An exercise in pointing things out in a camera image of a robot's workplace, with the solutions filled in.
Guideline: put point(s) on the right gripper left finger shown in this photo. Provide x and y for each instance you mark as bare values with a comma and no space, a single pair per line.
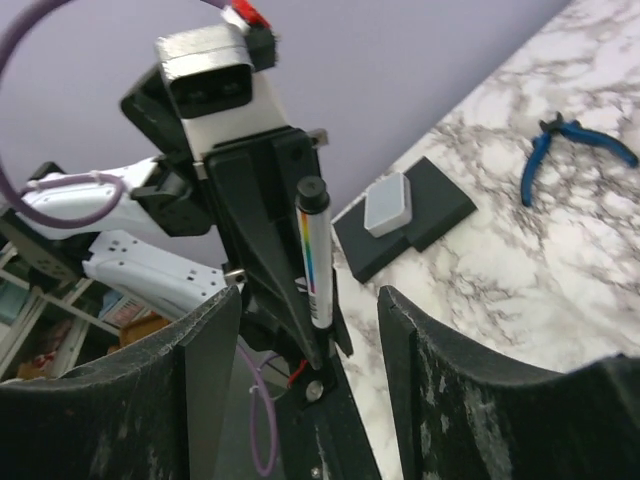
152,410

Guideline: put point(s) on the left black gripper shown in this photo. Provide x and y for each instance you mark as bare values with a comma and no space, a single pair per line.
248,194

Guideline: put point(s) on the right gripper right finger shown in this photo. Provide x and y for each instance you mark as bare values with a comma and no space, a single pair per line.
464,411

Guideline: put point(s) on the white marker pen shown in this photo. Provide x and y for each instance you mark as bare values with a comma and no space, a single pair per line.
314,224

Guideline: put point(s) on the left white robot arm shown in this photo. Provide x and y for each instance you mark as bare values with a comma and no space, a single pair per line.
126,248

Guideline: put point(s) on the grey whiteboard eraser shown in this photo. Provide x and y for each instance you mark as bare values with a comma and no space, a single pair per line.
388,205

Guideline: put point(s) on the black foam pad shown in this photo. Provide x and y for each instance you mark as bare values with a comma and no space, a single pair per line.
438,205

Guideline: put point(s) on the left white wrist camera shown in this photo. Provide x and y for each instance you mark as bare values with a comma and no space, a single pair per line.
215,91

